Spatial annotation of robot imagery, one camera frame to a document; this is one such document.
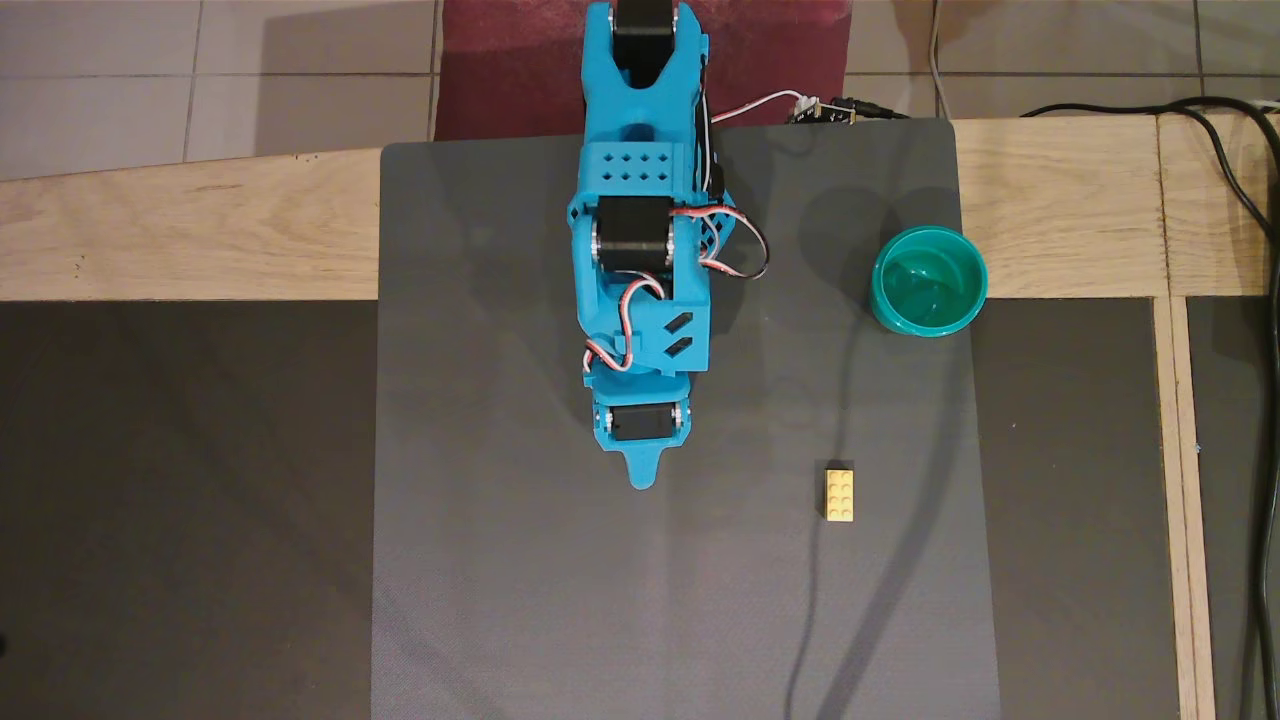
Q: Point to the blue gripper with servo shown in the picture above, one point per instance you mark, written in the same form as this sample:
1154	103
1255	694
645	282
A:
638	424

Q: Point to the cream lego brick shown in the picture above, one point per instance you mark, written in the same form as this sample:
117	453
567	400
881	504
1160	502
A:
840	495

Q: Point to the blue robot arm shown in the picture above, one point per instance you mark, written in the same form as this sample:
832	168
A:
640	160

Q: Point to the grey rubber mat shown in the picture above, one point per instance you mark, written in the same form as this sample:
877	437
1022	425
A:
500	500

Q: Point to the green plastic cup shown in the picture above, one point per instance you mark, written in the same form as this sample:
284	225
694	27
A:
930	285

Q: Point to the small controller circuit board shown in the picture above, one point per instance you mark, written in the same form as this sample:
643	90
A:
818	110

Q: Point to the maroon padded chair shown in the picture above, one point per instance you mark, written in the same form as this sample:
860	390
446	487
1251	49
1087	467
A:
510	70

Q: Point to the black power plug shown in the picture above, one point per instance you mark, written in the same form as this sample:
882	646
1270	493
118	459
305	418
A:
875	108

